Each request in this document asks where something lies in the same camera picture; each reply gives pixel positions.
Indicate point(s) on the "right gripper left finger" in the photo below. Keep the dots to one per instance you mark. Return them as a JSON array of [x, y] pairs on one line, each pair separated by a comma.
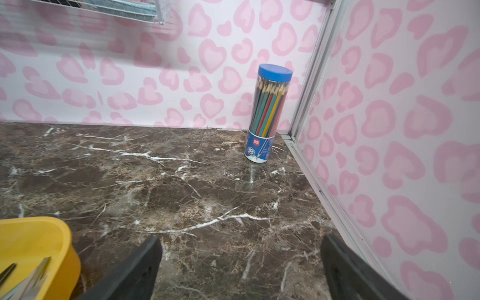
[[132, 279]]

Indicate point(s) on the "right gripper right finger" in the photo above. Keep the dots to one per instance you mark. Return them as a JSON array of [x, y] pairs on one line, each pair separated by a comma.
[[351, 278]]

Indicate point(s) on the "pink kitchen scissors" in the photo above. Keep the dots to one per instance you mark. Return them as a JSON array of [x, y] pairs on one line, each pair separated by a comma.
[[27, 284]]

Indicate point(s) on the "yellow storage box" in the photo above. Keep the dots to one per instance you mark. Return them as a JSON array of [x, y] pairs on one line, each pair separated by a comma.
[[26, 242]]

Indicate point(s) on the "all black scissors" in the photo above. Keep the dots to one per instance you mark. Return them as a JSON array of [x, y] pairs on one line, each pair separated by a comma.
[[6, 273]]

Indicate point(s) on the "blue lid pencil tube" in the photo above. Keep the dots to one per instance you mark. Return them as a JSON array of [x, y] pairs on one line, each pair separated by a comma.
[[270, 95]]

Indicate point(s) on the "white wire wall shelf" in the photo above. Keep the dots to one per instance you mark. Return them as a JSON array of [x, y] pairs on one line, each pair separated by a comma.
[[154, 11]]

